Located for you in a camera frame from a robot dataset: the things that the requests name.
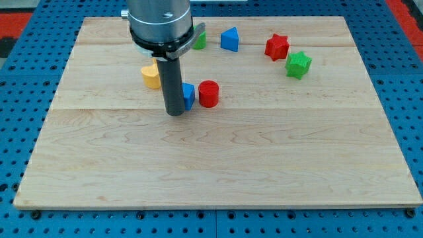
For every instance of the red cylinder block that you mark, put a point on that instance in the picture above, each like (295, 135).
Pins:
(208, 93)

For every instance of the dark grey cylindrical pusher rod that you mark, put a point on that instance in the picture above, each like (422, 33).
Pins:
(171, 84)

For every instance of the green star block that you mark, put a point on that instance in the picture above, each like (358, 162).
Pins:
(297, 65)

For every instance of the red star block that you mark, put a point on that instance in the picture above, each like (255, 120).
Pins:
(277, 47)

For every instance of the yellow heart block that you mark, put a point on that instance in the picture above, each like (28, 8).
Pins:
(150, 75)

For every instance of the wooden board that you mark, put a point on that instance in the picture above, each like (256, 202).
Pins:
(272, 142)

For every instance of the blue cube block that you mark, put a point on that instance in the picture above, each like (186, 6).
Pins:
(188, 95)

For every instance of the green rounded block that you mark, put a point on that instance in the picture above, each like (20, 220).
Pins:
(201, 41)

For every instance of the blue triangular block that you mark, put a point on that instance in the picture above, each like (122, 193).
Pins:
(230, 40)

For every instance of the black clamp ring mount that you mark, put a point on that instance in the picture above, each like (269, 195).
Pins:
(169, 50)

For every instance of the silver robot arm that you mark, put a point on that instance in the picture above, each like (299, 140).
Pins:
(164, 30)

